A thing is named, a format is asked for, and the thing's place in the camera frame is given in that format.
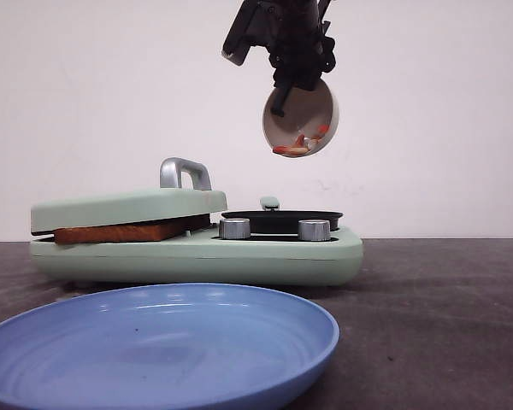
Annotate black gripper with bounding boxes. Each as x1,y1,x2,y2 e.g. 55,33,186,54
267,0,336,117

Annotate cream ribbed bowl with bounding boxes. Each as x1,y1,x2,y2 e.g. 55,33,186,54
262,80,339,158

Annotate orange shrimp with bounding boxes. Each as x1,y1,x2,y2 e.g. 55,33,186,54
272,145,310,156
293,124,329,151

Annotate mint green breakfast maker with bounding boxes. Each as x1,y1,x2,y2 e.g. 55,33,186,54
30,227,363,286

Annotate mint green hinged lid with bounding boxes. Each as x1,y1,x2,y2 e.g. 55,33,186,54
30,157,227,236

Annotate black frying pan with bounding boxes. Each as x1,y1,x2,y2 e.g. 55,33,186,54
221,196,343,234

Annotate silver right control knob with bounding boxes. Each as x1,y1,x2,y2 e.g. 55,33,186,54
298,220,331,242

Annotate silver control knob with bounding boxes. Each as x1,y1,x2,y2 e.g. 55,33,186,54
219,218,251,240
298,220,331,242

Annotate silver left control knob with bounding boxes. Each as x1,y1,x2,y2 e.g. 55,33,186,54
219,218,251,240

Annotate blue plate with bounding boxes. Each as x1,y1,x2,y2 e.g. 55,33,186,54
0,284,339,409

